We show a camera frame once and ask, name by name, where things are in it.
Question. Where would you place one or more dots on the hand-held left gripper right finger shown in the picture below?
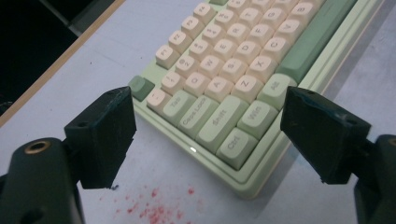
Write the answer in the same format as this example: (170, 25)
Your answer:
(323, 137)

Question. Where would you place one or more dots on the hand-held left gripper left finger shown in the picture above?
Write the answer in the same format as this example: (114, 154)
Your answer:
(99, 140)

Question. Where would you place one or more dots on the green and cream keyboard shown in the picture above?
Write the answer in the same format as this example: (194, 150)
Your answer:
(236, 81)

